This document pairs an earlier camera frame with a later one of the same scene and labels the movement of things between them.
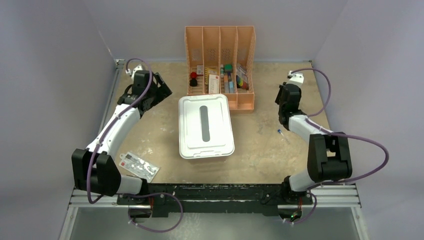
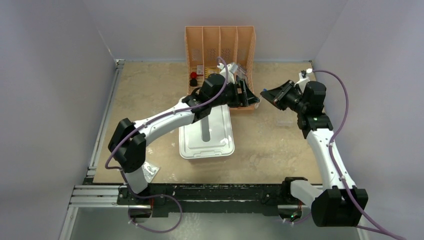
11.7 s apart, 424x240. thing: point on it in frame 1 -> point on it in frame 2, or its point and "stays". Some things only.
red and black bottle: [193, 81] stays
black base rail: [210, 200] stays
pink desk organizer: [221, 60] stays
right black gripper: [280, 92] -> [278, 95]
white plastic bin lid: [205, 126] stays
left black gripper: [162, 91] -> [245, 99]
